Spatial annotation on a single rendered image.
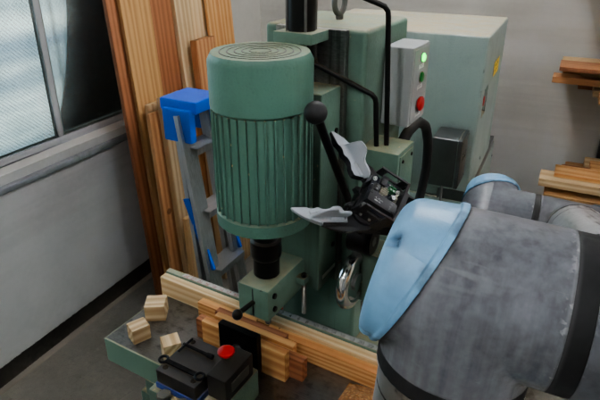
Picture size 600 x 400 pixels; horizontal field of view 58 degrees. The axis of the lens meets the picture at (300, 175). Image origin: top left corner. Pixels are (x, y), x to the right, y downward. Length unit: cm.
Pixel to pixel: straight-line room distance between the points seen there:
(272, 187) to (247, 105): 15
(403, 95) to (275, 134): 34
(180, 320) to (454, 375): 92
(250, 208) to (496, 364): 59
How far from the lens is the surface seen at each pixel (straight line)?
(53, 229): 250
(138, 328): 120
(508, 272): 38
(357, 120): 105
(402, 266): 38
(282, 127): 86
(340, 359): 108
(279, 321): 115
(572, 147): 328
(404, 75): 109
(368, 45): 102
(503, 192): 97
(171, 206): 258
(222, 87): 85
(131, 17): 244
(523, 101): 322
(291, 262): 111
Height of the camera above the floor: 168
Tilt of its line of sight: 24 degrees down
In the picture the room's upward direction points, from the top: straight up
